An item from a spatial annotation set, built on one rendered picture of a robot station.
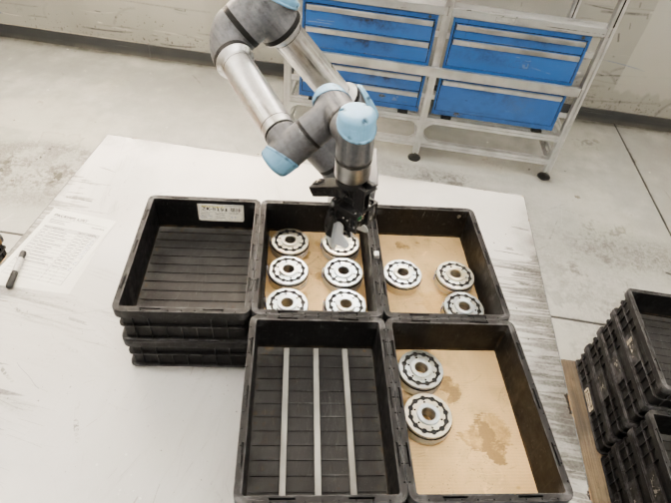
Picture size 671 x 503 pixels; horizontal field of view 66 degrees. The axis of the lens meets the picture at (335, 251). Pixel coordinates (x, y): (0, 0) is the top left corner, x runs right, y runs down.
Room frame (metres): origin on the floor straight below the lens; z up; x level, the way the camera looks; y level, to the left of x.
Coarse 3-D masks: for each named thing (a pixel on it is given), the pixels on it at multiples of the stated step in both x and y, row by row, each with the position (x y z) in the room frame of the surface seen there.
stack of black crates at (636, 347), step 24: (624, 312) 1.21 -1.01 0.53; (648, 312) 1.25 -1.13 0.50; (600, 336) 1.22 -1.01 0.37; (624, 336) 1.14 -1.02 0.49; (648, 336) 1.06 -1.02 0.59; (576, 360) 1.26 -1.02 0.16; (600, 360) 1.16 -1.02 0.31; (624, 360) 1.06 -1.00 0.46; (648, 360) 0.98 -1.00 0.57; (600, 384) 1.08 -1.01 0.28; (624, 384) 1.00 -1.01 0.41; (648, 384) 0.93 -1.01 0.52; (600, 408) 1.00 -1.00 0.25; (624, 408) 0.93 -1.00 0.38; (648, 408) 0.87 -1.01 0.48; (600, 432) 0.93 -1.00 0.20; (624, 432) 0.88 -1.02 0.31
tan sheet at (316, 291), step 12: (312, 240) 1.06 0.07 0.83; (312, 252) 1.01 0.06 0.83; (360, 252) 1.04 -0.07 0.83; (312, 264) 0.97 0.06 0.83; (324, 264) 0.97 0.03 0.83; (360, 264) 0.99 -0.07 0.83; (312, 276) 0.92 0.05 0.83; (312, 288) 0.88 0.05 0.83; (324, 288) 0.89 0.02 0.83; (360, 288) 0.90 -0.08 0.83; (312, 300) 0.84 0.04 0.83
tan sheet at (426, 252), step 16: (384, 240) 1.10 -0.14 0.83; (400, 240) 1.11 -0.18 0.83; (416, 240) 1.12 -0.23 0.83; (432, 240) 1.13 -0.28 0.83; (448, 240) 1.14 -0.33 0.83; (384, 256) 1.03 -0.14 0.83; (400, 256) 1.04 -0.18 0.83; (416, 256) 1.05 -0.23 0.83; (432, 256) 1.06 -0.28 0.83; (448, 256) 1.06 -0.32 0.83; (464, 256) 1.07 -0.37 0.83; (432, 272) 0.99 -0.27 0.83; (432, 288) 0.93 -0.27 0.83; (400, 304) 0.86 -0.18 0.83; (416, 304) 0.87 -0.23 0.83; (432, 304) 0.88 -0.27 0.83
